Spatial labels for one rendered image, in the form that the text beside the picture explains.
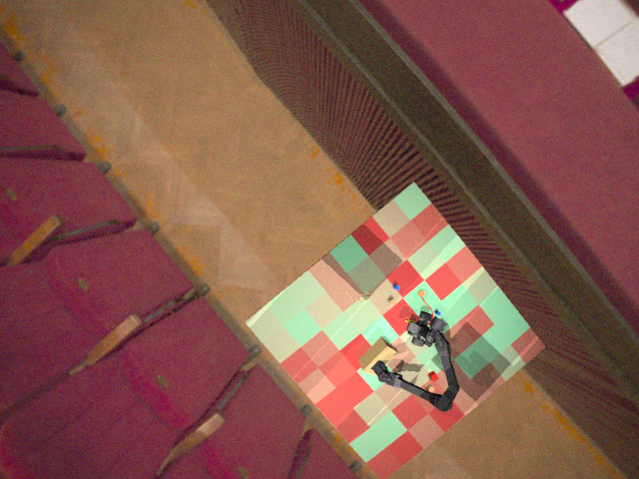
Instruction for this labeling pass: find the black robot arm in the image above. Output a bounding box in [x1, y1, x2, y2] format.
[371, 316, 460, 412]

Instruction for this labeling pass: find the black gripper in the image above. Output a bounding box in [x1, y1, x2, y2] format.
[411, 311, 432, 347]

